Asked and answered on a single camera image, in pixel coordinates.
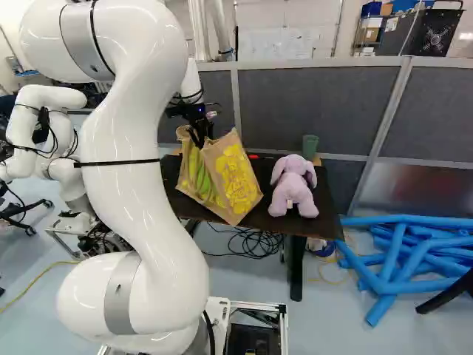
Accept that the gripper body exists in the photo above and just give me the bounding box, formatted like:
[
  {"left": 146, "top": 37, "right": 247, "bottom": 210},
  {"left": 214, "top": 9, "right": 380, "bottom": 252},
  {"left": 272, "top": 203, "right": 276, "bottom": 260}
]
[{"left": 166, "top": 104, "right": 222, "bottom": 129}]

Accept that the blue foam tube pile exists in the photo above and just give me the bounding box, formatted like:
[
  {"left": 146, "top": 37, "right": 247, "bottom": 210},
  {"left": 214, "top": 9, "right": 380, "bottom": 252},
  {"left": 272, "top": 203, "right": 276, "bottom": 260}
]
[{"left": 334, "top": 213, "right": 473, "bottom": 328}]

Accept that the coiled yellow floor cable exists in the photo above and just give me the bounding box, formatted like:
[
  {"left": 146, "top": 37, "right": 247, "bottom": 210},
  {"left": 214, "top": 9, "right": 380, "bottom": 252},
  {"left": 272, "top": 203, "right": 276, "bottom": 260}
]
[{"left": 308, "top": 254, "right": 358, "bottom": 285}]

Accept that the pale purple plush toy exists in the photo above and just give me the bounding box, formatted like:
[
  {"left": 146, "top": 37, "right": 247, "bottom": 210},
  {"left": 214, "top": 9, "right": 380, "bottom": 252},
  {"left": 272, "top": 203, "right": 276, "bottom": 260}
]
[{"left": 267, "top": 154, "right": 320, "bottom": 219}]

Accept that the long yellow floor cable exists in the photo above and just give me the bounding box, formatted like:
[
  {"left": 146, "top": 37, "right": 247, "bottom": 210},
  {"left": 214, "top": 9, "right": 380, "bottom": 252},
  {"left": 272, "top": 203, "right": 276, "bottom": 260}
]
[{"left": 0, "top": 260, "right": 81, "bottom": 315}]

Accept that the black office chair base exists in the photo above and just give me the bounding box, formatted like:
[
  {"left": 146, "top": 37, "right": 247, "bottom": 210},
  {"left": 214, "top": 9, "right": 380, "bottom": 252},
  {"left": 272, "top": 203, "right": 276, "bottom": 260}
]
[{"left": 0, "top": 183, "right": 52, "bottom": 237}]

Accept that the grey office partition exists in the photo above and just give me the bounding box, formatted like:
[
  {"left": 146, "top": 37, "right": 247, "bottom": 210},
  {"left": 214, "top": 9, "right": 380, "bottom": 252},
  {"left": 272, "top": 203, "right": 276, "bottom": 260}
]
[{"left": 197, "top": 55, "right": 473, "bottom": 223}]

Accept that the dark brown table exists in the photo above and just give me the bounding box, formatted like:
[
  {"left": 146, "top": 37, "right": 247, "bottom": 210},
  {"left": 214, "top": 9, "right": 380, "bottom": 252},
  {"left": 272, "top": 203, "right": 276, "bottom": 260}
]
[{"left": 158, "top": 149, "right": 345, "bottom": 301}]

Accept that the green cup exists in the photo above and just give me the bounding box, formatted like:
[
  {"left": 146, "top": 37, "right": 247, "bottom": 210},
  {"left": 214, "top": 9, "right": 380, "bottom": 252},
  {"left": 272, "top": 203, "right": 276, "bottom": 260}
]
[{"left": 302, "top": 134, "right": 319, "bottom": 159}]

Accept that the white robot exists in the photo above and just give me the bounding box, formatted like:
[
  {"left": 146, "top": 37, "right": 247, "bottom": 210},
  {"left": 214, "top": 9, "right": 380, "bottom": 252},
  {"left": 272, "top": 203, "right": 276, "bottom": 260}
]
[{"left": 0, "top": 84, "right": 112, "bottom": 260}]

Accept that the black floor cable coil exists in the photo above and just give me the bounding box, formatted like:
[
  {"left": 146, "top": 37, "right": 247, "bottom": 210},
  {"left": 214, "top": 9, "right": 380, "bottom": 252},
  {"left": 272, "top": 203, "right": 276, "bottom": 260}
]
[{"left": 206, "top": 220, "right": 285, "bottom": 257}]

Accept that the burlap bag with yellow print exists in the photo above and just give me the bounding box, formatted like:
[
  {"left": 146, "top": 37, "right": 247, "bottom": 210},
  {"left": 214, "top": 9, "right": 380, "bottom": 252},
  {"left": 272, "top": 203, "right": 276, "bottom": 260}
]
[{"left": 174, "top": 124, "right": 264, "bottom": 226}]

